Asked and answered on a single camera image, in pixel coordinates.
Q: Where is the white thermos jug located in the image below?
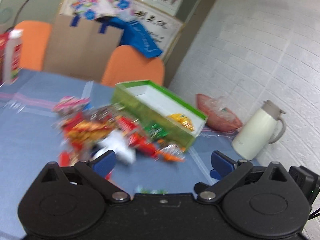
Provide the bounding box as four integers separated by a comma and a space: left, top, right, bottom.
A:
232, 100, 287, 160

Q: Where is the orange chair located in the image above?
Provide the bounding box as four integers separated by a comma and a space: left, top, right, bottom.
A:
15, 21, 52, 71
101, 45, 165, 87

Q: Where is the red twist snack bag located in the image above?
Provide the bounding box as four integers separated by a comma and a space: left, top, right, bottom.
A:
61, 112, 116, 155

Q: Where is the pink-top clear snack packet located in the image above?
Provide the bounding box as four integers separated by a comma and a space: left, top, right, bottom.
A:
52, 96, 90, 116

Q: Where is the left orange chair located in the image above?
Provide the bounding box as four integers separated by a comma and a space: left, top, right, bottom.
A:
15, 21, 52, 71

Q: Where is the small green candy packet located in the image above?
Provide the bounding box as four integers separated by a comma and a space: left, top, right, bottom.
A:
144, 123, 168, 140

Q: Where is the green cardboard box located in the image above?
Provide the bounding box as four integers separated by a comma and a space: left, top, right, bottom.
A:
111, 80, 208, 149

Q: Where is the pink glass bowl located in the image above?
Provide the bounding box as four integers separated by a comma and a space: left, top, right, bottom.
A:
196, 93, 243, 132

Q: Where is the floral cloth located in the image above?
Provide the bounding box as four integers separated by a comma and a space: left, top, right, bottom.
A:
70, 0, 136, 22

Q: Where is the green pea snack bag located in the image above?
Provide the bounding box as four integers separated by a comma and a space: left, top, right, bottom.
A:
135, 186, 168, 194

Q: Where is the blue fabric bag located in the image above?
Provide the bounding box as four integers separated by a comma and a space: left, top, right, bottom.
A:
98, 17, 163, 59

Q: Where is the red cracker box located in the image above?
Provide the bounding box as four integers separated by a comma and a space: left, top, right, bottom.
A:
0, 33, 9, 85

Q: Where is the white snack packet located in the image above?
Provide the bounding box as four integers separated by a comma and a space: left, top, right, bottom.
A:
97, 130, 136, 165

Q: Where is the white red drink bottle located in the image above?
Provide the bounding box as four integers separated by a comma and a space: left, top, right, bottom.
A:
3, 29, 23, 85

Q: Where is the brown paper bag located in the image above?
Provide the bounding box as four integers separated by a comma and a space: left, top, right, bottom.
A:
43, 15, 123, 82

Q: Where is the clear orange-top snack packet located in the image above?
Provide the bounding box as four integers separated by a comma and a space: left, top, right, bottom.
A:
156, 142, 185, 162

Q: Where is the yellow chip bag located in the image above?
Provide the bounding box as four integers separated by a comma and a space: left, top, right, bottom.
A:
167, 113, 195, 132

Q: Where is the right orange chair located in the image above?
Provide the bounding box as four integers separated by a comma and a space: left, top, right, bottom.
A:
101, 45, 165, 87

